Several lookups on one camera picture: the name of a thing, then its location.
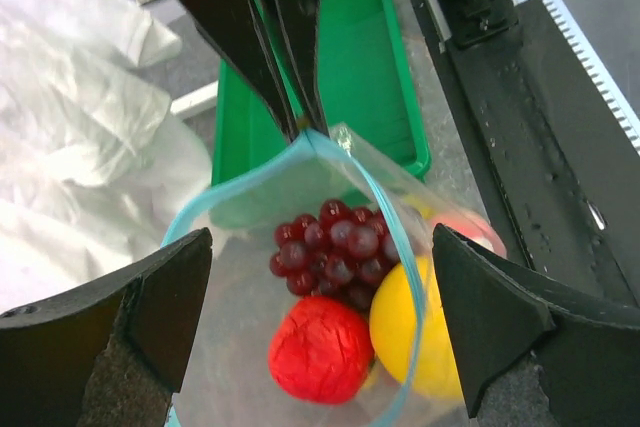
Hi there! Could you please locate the light blue cable duct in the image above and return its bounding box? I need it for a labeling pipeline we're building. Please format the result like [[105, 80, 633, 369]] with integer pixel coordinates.
[[512, 0, 639, 153]]

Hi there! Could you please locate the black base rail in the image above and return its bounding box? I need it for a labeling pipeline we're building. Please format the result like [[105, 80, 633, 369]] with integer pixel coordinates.
[[411, 0, 639, 305]]

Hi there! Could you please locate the red strawberry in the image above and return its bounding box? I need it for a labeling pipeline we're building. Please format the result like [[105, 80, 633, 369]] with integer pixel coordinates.
[[267, 296, 374, 405]]

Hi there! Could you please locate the green plastic tray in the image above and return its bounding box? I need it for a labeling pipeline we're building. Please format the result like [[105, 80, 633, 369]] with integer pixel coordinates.
[[212, 0, 431, 184]]

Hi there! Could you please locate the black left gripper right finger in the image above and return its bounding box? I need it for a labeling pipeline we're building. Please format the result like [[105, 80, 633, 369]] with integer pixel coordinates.
[[433, 225, 639, 426]]

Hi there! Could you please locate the clear zip top bag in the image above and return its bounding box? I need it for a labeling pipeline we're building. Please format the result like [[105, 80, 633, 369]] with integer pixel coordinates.
[[166, 124, 506, 426]]

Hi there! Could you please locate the peach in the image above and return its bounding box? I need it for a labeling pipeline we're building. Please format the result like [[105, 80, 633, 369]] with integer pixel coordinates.
[[429, 210, 507, 258]]

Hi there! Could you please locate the purple grape bunch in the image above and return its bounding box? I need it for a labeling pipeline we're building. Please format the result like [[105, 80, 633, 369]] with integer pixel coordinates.
[[269, 198, 399, 313]]

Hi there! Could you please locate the white garment on orange hanger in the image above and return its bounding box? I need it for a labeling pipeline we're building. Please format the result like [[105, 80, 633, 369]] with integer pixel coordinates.
[[1, 0, 212, 310]]

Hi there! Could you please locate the orange fruit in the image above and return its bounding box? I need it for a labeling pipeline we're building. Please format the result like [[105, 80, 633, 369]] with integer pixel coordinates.
[[369, 256, 463, 401]]

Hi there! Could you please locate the silver clothes rack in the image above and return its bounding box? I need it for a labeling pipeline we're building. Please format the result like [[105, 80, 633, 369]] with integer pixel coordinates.
[[170, 81, 219, 119]]

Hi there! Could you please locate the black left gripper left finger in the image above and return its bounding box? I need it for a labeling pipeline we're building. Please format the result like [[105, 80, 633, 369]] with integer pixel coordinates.
[[1, 229, 212, 426]]

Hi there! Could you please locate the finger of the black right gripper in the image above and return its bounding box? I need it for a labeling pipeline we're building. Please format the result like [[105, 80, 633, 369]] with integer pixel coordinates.
[[178, 0, 298, 142], [274, 0, 328, 132]]

